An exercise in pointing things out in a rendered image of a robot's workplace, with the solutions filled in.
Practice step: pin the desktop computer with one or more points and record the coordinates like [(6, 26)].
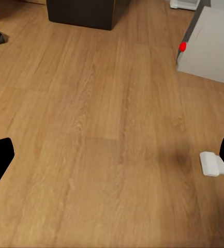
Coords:
[(201, 51)]

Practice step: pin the desk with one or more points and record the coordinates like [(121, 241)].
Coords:
[(212, 165)]

